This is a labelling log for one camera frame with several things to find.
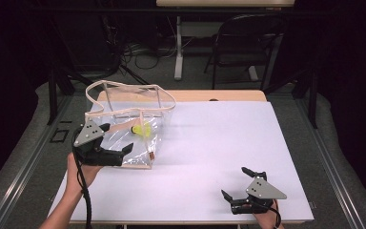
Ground white desk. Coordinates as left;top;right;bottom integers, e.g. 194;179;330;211
155;0;296;82

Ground black floor socket frame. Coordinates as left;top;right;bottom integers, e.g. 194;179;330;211
50;127;71;144

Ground black folding chair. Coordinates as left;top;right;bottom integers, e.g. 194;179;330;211
204;13;287;91

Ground grey floor rail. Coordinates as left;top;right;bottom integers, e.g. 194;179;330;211
294;94;366;229
0;94;74;229

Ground white table board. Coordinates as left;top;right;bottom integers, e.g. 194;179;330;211
46;100;315;223

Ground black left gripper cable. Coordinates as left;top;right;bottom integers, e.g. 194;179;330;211
71;133;94;229

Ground person's right hand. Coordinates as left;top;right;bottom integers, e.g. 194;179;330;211
253;199;284;229

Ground yellow shuttlecock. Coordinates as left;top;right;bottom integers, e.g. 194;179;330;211
131;122;153;138

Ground person's left hand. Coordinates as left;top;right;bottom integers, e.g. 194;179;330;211
65;152;105;196

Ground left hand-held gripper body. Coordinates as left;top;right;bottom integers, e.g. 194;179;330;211
72;118;124;167

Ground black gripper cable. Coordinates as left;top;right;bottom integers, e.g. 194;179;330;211
71;133;94;229
267;199;282;229

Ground wooden table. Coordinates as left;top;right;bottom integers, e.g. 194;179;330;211
96;90;268;103

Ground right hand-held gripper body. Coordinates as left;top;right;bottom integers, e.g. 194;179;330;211
231;171;288;216

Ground black metal stand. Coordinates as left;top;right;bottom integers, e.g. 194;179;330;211
263;63;319;130
46;18;85;126

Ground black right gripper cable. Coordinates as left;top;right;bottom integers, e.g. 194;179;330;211
267;199;282;229

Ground tangle of floor cables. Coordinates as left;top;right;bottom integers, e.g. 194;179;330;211
120;37;179;70

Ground clear plastic bag beige trim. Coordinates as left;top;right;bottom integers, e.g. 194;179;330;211
84;79;177;170

